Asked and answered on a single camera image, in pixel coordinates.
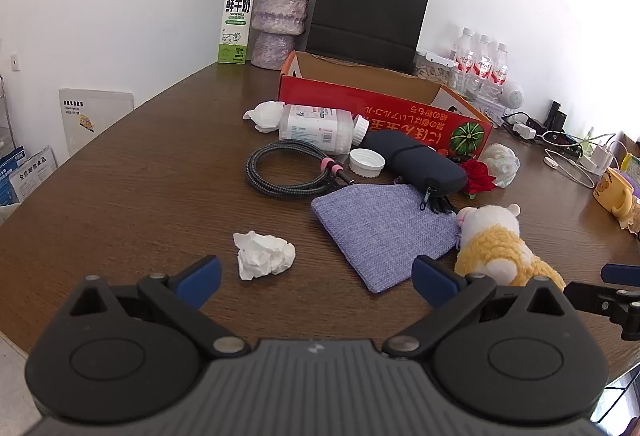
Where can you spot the purple textured vase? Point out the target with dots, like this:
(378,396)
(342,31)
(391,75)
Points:
(280,16)

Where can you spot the white round speaker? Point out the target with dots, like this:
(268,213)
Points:
(514,95)

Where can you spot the white power adapter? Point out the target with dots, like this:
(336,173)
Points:
(524,131)

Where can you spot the white tissue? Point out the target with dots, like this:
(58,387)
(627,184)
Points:
(265,116)
(262,255)

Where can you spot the yellow mug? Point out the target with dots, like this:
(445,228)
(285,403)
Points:
(612,191)

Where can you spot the white board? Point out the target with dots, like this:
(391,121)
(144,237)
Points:
(95,121)

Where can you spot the white wall outlet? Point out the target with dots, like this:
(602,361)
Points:
(15,62)

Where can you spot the white printed tin box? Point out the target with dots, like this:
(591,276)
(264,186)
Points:
(487,102)

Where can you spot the red artificial rose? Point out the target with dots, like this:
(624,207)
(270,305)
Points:
(477,176)

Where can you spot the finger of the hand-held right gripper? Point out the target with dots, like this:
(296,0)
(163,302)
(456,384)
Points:
(622,272)
(600,298)

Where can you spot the black charger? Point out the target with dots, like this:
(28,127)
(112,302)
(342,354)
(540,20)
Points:
(554,115)

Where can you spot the white green milk carton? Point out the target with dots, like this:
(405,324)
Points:
(236,21)

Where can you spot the red label water bottle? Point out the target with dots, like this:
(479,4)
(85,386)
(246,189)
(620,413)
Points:
(465,54)
(483,61)
(501,66)

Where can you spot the white plastic bottle cap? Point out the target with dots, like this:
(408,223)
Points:
(367,162)

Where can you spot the clear jar of seeds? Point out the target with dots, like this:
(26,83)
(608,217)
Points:
(432,66)

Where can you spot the empty glass jar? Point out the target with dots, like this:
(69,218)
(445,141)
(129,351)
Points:
(465,84)

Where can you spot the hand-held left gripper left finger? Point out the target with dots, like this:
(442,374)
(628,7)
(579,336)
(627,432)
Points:
(200,280)

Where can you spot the yellow white plush sheep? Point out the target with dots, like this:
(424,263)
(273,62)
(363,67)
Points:
(500,246)

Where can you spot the navy zipper pouch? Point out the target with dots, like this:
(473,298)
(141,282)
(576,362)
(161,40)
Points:
(415,161)

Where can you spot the white plug charger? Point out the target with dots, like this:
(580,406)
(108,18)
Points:
(600,159)

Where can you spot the blue white printed box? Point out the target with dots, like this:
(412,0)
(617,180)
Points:
(27,176)

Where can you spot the purple fabric pouch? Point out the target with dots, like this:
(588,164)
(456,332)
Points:
(385,228)

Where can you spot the red cardboard box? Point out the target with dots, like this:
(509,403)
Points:
(380,109)

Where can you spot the white plastic bottle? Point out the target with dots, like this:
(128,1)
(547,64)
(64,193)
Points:
(315,129)

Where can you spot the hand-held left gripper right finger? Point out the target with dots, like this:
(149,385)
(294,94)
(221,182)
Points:
(436,283)

